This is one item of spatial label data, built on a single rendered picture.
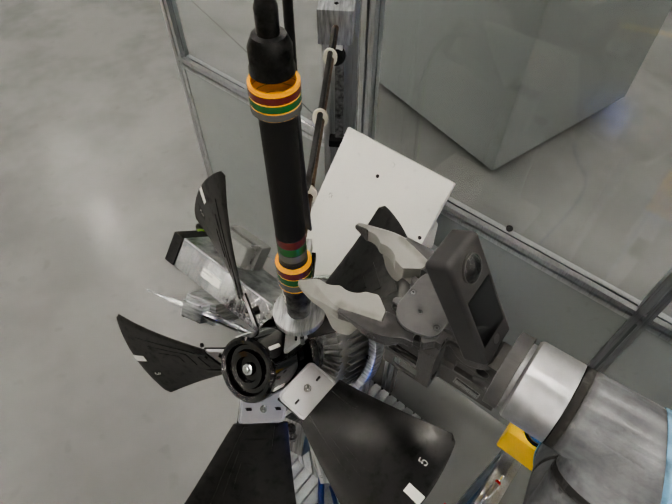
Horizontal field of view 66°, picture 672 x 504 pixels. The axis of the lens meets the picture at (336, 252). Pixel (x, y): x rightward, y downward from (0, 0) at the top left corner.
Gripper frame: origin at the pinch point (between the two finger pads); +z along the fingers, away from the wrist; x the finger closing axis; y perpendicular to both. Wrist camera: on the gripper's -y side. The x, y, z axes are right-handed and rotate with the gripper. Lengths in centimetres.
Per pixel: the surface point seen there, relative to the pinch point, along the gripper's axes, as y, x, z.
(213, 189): 23.8, 13.5, 39.4
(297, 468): 156, 11, 31
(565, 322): 83, 72, -21
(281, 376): 41.9, -0.5, 12.6
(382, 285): 25.3, 15.4, 3.6
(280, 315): 18.5, -1.2, 8.9
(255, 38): -20.7, -1.0, 6.2
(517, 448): 62, 23, -25
